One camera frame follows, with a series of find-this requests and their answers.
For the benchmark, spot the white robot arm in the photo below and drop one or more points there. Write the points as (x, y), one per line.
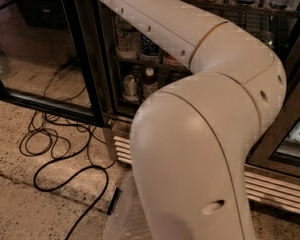
(190, 139)

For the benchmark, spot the silver can bottom shelf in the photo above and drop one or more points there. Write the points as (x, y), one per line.
(130, 88)

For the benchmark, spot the red coke can front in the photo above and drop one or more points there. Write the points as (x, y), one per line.
(170, 60)

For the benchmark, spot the blue pepsi can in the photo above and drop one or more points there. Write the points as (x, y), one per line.
(149, 50)

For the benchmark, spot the clear water bottle middle shelf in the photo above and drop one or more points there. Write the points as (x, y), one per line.
(125, 33)

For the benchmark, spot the open glass fridge door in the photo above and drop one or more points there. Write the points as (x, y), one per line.
(48, 60)

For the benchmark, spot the green soda can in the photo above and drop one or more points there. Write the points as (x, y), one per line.
(267, 38)

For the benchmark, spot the closed right fridge door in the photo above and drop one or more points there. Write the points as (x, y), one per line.
(279, 149)

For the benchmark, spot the stainless steel display fridge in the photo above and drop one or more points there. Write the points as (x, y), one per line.
(213, 45)

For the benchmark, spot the brown juice bottle left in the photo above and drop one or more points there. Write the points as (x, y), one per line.
(149, 83)

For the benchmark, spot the clear plastic bin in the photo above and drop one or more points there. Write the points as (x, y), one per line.
(119, 207)

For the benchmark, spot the bubble wrap sheet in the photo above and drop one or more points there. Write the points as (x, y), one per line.
(135, 226)

